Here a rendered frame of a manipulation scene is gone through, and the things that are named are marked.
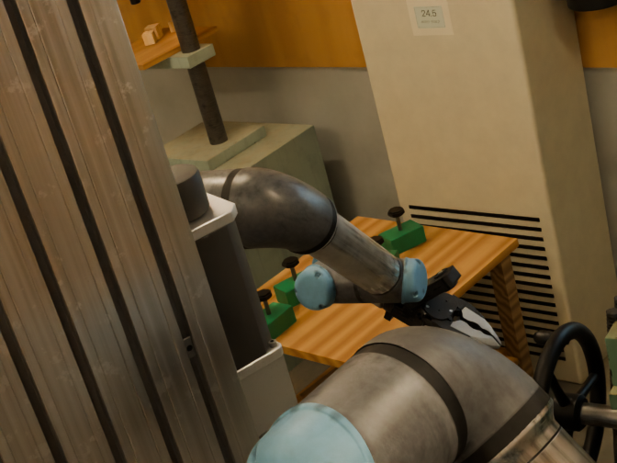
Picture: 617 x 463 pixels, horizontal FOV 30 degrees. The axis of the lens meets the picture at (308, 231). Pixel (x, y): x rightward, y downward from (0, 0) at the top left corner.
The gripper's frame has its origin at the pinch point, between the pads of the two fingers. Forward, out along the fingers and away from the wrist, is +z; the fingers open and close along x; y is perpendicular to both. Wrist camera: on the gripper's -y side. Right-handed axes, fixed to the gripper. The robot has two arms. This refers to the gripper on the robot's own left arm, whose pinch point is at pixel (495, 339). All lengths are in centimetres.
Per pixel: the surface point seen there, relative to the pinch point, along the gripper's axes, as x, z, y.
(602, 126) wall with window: -134, -16, 34
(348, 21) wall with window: -144, -102, 46
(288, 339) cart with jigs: -40, -53, 71
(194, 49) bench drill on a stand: -113, -137, 60
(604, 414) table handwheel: 10.5, 21.8, -7.3
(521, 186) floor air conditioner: -106, -25, 44
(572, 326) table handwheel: 4.3, 11.0, -14.7
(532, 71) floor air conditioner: -108, -34, 13
